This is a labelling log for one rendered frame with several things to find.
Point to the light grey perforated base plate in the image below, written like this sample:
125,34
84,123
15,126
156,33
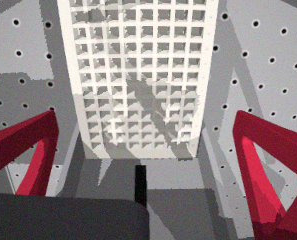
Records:
253,68

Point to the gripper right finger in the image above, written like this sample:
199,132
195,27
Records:
266,210

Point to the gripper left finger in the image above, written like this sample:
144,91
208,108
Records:
18,138

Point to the white well plate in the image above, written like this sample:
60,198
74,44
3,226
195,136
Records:
125,74

